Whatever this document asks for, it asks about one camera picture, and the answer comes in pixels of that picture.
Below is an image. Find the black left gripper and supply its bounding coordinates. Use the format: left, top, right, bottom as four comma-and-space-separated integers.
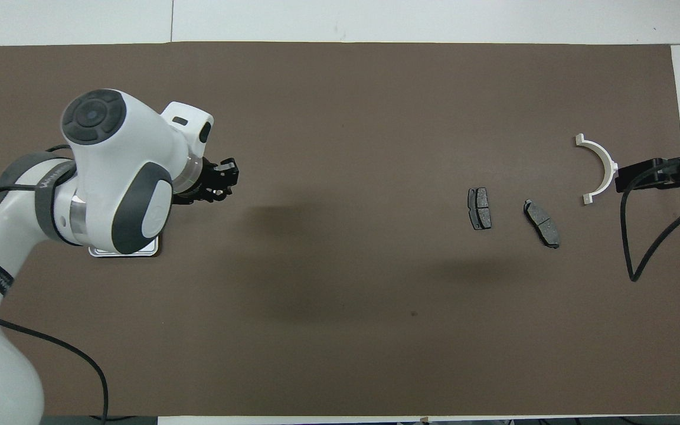
172, 158, 240, 205

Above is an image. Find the silver metal tray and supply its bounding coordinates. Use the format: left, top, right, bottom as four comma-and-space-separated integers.
88, 233, 161, 258

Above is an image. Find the elongated dark brake pad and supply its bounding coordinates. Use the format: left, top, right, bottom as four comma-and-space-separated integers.
523, 200, 561, 249

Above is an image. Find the brown table mat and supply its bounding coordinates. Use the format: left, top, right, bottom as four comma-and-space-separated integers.
0, 42, 680, 417

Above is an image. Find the rectangular dark brake pad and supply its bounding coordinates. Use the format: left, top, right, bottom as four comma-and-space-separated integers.
467, 187, 492, 231

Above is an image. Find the white curved plastic bracket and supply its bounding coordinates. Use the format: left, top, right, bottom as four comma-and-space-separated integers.
576, 134, 619, 206

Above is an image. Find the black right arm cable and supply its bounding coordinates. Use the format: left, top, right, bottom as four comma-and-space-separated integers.
620, 155, 680, 283

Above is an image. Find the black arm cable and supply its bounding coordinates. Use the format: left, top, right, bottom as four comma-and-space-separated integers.
620, 155, 680, 283
0, 143, 109, 425

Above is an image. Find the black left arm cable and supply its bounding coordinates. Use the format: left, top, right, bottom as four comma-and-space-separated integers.
0, 143, 109, 425

